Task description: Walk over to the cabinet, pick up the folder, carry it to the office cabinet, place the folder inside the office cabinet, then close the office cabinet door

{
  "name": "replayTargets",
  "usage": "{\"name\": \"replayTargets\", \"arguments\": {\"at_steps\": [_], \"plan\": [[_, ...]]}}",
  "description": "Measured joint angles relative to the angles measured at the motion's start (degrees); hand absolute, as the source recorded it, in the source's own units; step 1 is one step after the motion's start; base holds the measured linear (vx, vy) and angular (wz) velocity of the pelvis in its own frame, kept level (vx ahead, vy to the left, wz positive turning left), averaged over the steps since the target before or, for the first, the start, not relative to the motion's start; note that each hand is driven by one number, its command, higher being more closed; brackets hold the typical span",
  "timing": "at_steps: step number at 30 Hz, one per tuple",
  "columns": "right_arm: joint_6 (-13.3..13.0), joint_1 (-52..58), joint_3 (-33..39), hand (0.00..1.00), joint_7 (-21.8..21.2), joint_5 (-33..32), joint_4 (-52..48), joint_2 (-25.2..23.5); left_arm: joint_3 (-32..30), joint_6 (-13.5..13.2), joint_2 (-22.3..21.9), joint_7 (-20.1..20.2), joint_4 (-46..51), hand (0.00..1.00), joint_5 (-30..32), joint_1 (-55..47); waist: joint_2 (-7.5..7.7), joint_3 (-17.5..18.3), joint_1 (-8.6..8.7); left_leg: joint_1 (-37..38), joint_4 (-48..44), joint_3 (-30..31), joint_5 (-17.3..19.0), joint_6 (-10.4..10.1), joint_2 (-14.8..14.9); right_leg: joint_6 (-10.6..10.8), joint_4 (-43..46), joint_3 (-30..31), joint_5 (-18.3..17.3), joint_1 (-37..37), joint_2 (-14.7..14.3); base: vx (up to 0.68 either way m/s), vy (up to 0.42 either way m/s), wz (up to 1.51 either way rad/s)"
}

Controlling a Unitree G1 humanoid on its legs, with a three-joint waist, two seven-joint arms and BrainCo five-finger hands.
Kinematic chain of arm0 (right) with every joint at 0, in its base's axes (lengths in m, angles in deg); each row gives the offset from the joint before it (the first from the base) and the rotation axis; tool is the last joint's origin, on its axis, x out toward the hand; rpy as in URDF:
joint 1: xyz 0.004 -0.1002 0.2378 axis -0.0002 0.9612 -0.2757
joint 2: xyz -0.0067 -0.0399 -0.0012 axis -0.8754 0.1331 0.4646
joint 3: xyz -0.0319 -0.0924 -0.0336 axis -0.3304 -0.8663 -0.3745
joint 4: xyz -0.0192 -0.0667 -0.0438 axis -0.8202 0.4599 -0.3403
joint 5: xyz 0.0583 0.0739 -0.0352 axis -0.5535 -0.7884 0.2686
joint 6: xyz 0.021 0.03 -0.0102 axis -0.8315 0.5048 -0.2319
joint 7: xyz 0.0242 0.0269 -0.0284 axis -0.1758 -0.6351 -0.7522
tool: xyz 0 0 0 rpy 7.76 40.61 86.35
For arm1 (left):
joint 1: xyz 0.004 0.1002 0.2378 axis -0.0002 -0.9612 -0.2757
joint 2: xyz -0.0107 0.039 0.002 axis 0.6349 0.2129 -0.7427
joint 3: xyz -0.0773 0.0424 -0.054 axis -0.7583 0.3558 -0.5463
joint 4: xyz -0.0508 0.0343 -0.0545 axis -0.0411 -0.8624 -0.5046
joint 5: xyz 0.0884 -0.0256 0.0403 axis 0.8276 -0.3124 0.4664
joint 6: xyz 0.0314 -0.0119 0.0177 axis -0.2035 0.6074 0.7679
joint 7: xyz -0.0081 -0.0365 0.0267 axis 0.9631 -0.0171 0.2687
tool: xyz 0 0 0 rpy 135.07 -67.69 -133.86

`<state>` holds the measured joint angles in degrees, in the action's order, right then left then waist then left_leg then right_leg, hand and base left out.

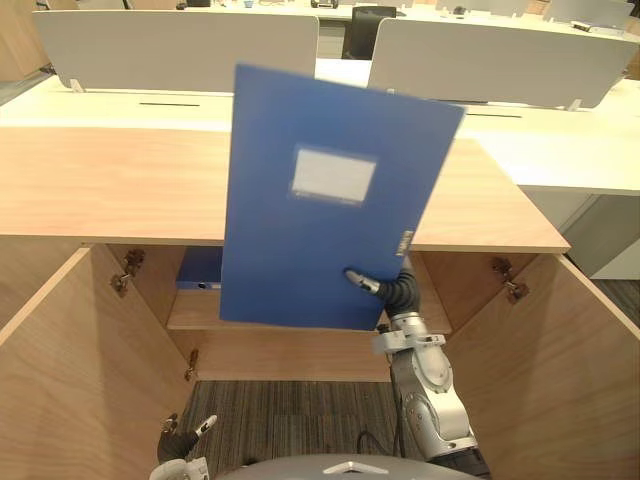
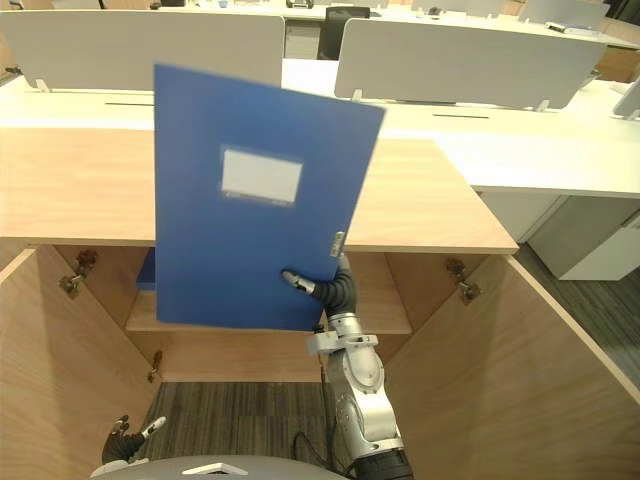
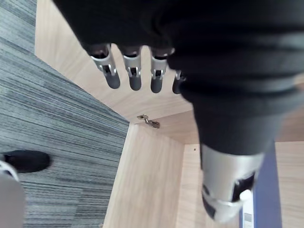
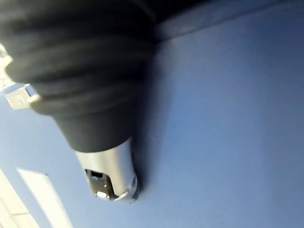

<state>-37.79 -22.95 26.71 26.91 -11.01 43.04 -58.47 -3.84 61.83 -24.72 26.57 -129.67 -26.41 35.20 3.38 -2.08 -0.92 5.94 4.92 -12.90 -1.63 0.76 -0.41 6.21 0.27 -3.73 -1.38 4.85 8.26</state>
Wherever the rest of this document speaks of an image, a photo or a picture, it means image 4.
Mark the right robot hand, black cloth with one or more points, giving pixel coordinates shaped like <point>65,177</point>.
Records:
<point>78,59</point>

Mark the blue folder with white label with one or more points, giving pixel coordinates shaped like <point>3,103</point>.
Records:
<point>213,133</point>

